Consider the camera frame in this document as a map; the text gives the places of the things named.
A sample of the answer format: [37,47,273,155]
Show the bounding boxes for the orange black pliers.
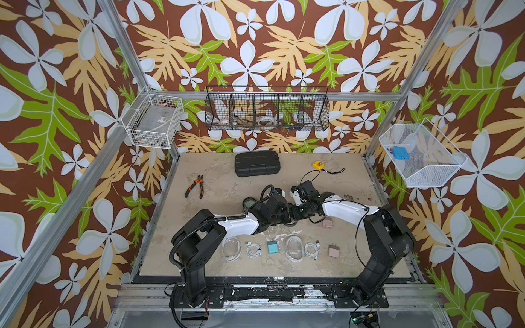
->
[185,174,205,199]

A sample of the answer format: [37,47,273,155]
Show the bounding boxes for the black wire basket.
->
[204,86,330,131]

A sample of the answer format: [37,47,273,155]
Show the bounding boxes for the blue object in basket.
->
[390,146,410,161]

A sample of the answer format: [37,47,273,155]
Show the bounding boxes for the teal charger lower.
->
[267,241,279,254]

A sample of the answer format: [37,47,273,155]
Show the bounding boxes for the white mesh basket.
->
[380,119,468,189]

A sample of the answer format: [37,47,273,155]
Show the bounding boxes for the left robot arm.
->
[168,193,293,308]

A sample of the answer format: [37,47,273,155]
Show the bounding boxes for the black hard case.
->
[234,150,281,177]

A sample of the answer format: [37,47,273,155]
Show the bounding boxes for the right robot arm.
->
[291,180,416,306]

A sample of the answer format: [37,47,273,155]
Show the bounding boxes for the pink charger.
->
[328,245,340,258]
[322,217,333,229]

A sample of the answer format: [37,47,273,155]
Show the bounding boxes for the white wire basket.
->
[122,87,185,150]

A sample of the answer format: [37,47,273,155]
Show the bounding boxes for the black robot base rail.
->
[167,276,390,309]

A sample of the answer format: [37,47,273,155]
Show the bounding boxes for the yellow tape measure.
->
[313,161,346,175]

